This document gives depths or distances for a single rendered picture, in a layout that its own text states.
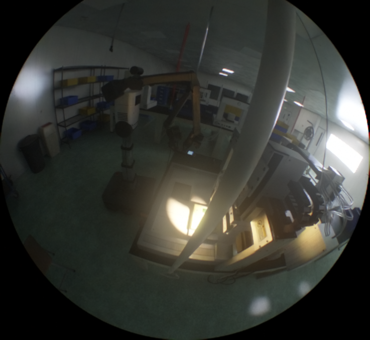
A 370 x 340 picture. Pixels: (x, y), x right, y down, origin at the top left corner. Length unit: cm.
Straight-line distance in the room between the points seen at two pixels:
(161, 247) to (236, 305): 131
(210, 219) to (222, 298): 153
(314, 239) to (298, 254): 11
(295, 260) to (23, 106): 375
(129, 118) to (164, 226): 81
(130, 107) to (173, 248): 95
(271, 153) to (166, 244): 58
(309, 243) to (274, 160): 47
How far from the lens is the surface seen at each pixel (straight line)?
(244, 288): 179
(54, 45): 350
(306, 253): 71
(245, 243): 66
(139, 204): 149
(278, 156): 36
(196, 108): 93
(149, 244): 67
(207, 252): 70
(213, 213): 16
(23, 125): 323
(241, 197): 40
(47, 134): 305
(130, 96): 101
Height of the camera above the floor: 149
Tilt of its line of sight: 31 degrees down
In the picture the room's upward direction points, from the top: 14 degrees clockwise
